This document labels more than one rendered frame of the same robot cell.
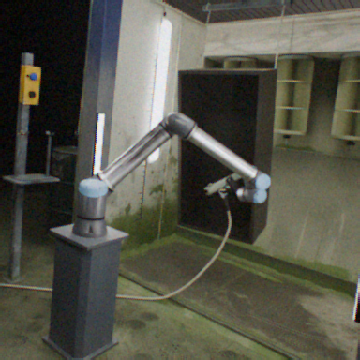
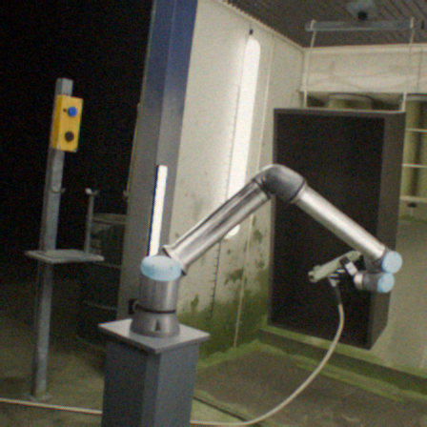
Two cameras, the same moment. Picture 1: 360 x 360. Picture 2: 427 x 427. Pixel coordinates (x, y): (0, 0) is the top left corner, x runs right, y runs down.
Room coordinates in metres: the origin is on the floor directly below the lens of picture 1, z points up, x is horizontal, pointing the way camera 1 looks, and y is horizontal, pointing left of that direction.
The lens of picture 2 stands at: (-0.06, 0.13, 1.23)
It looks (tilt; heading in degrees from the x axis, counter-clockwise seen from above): 4 degrees down; 357
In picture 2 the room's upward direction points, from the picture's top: 7 degrees clockwise
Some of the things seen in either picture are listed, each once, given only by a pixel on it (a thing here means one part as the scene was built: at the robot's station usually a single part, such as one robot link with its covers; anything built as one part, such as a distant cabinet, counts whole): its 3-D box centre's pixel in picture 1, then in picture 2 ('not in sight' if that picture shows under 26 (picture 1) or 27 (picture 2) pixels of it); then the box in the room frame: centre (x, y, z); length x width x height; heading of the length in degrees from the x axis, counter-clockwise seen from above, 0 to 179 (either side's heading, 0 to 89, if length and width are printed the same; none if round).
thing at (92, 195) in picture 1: (92, 197); (159, 281); (1.86, 0.22, 0.83); 0.17 x 0.15 x 0.18; 5
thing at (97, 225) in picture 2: (77, 192); (120, 279); (3.59, 0.59, 0.44); 0.59 x 0.58 x 0.89; 31
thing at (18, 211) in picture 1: (20, 170); (48, 243); (2.49, 0.84, 0.82); 0.06 x 0.06 x 1.64; 50
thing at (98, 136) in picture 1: (97, 154); (155, 223); (2.73, 0.32, 0.96); 0.06 x 0.02 x 0.63; 140
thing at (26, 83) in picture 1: (30, 85); (66, 124); (2.46, 0.79, 1.42); 0.12 x 0.06 x 0.26; 140
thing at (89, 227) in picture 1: (90, 222); (155, 317); (1.85, 0.22, 0.69); 0.19 x 0.19 x 0.10
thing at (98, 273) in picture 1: (84, 288); (147, 407); (1.85, 0.22, 0.32); 0.31 x 0.31 x 0.64; 50
